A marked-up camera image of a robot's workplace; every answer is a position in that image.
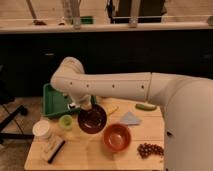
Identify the dark maroon bowl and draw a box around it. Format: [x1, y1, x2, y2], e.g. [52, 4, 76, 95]
[77, 104, 107, 134]

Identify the yellow banana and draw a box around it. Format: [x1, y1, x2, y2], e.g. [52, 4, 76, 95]
[106, 106, 119, 116]

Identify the brush with black handle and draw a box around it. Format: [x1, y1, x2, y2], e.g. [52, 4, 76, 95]
[41, 136, 65, 164]

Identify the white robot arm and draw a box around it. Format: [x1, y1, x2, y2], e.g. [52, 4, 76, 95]
[51, 57, 213, 171]

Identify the orange bowl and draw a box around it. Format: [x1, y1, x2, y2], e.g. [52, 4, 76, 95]
[102, 123, 131, 153]

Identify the black office chair base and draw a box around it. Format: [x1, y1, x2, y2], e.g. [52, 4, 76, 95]
[0, 64, 34, 144]

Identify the white paper cup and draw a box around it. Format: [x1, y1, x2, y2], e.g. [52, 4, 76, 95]
[32, 120, 51, 139]

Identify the green cup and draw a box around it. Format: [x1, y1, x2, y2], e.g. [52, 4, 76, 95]
[59, 115, 72, 130]

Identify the green plastic tray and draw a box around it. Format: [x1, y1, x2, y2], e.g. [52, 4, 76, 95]
[42, 82, 98, 119]

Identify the bunch of brown grapes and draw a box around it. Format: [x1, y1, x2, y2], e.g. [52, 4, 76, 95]
[137, 143, 164, 159]

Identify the green cucumber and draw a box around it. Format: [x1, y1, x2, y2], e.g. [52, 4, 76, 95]
[135, 103, 157, 111]

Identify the blue cloth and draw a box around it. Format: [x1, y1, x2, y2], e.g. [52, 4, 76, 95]
[120, 112, 141, 126]

